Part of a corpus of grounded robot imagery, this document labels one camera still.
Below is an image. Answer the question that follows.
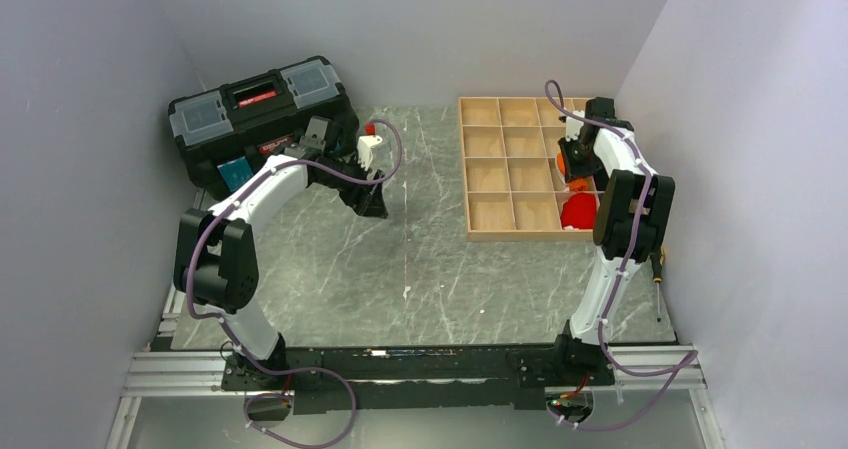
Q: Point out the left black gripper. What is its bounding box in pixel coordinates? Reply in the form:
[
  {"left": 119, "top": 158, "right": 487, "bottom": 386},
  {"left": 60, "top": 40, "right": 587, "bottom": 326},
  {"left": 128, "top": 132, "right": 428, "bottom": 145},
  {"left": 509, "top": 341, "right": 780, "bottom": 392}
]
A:
[{"left": 316, "top": 151, "right": 389, "bottom": 219}]

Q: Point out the orange underwear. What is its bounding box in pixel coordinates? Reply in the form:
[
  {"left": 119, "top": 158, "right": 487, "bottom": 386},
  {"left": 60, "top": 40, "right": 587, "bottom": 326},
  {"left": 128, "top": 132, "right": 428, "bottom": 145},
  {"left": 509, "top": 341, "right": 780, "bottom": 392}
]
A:
[{"left": 555, "top": 153, "right": 590, "bottom": 192}]

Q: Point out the wooden compartment tray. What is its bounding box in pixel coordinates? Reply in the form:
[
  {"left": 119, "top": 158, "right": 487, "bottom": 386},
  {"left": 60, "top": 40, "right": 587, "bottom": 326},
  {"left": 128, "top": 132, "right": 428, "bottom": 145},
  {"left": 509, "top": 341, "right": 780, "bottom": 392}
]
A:
[{"left": 459, "top": 97, "right": 605, "bottom": 242}]

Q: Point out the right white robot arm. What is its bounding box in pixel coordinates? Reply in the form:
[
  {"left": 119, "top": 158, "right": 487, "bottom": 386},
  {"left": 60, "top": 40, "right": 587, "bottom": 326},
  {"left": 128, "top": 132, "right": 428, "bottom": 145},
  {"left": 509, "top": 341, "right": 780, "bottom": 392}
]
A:
[{"left": 550, "top": 97, "right": 676, "bottom": 384}]

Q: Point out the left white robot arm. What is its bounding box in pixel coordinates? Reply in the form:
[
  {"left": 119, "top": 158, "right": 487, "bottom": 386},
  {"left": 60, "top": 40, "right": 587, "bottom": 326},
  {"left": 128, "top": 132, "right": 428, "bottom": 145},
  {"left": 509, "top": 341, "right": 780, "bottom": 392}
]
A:
[{"left": 173, "top": 116, "right": 400, "bottom": 389}]

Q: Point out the red rolled underwear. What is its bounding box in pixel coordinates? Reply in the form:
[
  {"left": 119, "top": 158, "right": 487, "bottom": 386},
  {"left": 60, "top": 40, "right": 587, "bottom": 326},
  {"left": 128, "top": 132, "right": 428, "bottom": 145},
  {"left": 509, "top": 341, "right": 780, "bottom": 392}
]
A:
[{"left": 560, "top": 192, "right": 597, "bottom": 230}]

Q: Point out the yellow black screwdriver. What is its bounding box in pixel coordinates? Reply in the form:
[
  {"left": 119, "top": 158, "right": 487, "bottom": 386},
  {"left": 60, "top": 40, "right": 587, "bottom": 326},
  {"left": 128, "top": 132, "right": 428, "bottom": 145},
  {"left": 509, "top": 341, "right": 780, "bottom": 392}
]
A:
[{"left": 650, "top": 247, "right": 665, "bottom": 322}]

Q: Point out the black plastic toolbox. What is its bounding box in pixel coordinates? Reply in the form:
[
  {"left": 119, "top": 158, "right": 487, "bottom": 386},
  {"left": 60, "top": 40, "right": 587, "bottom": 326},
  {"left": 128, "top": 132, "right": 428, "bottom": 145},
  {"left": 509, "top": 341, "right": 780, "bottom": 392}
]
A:
[{"left": 167, "top": 55, "right": 360, "bottom": 200}]

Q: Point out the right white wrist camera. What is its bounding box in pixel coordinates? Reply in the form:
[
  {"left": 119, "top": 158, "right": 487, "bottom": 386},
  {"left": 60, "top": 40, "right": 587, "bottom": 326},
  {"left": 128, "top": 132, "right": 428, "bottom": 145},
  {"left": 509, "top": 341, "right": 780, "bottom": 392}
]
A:
[{"left": 564, "top": 115, "right": 584, "bottom": 141}]

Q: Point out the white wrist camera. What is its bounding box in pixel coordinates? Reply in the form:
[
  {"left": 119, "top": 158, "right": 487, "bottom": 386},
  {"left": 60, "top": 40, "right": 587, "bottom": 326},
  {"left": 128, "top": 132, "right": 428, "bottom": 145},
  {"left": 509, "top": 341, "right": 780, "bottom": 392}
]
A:
[
  {"left": 357, "top": 123, "right": 386, "bottom": 172},
  {"left": 564, "top": 115, "right": 584, "bottom": 141}
]

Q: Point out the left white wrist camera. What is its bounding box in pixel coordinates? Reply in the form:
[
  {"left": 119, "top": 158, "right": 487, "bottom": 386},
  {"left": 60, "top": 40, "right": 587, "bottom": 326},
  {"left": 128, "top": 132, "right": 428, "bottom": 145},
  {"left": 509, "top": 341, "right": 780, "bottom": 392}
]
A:
[{"left": 357, "top": 123, "right": 386, "bottom": 172}]

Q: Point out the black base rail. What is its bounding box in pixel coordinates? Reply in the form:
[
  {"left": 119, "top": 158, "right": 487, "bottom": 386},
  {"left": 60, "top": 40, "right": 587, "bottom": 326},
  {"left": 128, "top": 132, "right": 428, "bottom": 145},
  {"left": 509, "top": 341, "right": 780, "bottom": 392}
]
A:
[{"left": 221, "top": 342, "right": 615, "bottom": 415}]

